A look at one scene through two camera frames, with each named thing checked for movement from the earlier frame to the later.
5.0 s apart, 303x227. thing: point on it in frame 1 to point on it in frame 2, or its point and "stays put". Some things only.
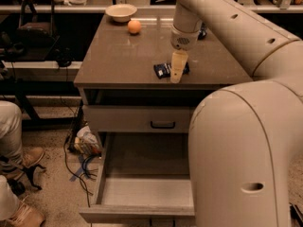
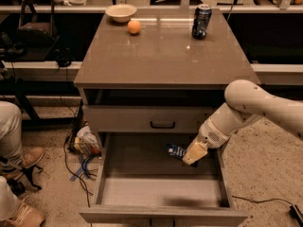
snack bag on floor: [87, 142] stays put
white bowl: [120, 12] stays put
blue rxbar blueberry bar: [164, 70] to [176, 150]
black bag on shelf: [35, 27] stays put
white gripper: [182, 41] to [209, 136]
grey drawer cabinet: [140, 171] stays put
